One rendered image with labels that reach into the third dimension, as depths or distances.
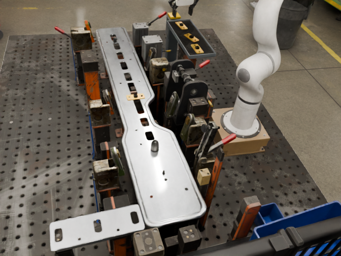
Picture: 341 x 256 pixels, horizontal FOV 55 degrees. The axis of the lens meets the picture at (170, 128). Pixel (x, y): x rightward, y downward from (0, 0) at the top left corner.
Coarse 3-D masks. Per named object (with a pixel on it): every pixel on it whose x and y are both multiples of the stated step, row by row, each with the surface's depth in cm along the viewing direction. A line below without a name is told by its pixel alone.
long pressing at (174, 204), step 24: (120, 48) 183; (120, 72) 166; (144, 72) 167; (120, 96) 152; (144, 144) 131; (168, 144) 132; (144, 168) 122; (168, 168) 123; (144, 192) 114; (168, 192) 115; (192, 192) 116; (144, 216) 108; (168, 216) 108; (192, 216) 109
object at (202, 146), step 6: (204, 126) 109; (210, 126) 111; (216, 126) 110; (204, 132) 110; (210, 132) 111; (216, 132) 111; (204, 138) 116; (210, 138) 112; (204, 144) 117; (210, 144) 115; (198, 150) 120; (204, 150) 116; (204, 156) 119
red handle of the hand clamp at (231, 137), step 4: (228, 136) 118; (232, 136) 118; (224, 140) 118; (228, 140) 118; (216, 144) 119; (220, 144) 118; (224, 144) 118; (212, 148) 119; (216, 148) 119; (208, 152) 119
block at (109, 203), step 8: (104, 200) 113; (112, 200) 113; (120, 200) 113; (128, 200) 114; (104, 208) 111; (112, 208) 111; (112, 240) 122; (128, 240) 126; (112, 248) 127; (128, 248) 130
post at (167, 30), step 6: (168, 18) 184; (168, 30) 187; (168, 36) 189; (174, 36) 189; (168, 42) 192; (174, 42) 193; (168, 48) 195; (174, 48) 196; (168, 54) 198; (174, 54) 199; (168, 60) 201; (174, 60) 202
